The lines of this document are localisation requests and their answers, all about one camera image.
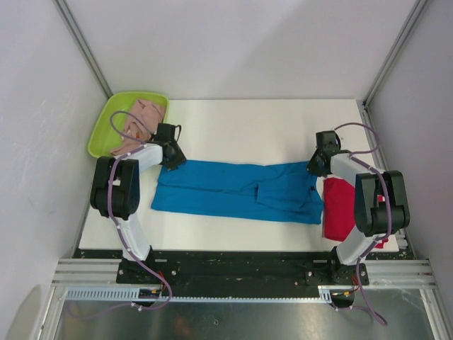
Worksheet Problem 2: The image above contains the grey slotted cable duct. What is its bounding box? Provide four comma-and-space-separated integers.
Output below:
66, 286, 331, 303

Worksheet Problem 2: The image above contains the aluminium corner post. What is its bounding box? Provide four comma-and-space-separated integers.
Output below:
52, 0, 113, 99
364, 0, 431, 107

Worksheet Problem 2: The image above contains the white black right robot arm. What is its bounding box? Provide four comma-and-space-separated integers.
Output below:
307, 130, 411, 284

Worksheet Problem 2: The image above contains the left aluminium corner post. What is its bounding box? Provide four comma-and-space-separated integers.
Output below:
52, 0, 113, 99

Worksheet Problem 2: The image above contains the aluminium frame rail front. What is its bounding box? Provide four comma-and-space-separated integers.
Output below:
52, 259, 437, 288

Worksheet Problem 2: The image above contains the blue t shirt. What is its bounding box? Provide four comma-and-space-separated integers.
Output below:
151, 160, 323, 225

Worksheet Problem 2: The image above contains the right aluminium corner post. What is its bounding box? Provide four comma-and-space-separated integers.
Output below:
364, 0, 431, 107

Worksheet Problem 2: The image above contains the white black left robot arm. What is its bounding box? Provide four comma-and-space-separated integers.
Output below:
90, 123, 186, 283

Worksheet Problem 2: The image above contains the pink t shirt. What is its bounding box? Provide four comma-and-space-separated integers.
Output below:
110, 99, 166, 157

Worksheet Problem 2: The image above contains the folded red t shirt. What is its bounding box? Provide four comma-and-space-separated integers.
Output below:
321, 178, 389, 249

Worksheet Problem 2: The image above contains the green plastic basin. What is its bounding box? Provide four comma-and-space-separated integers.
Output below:
88, 91, 169, 158

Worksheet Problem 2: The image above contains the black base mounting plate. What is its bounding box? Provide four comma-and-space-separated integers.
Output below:
117, 250, 369, 286

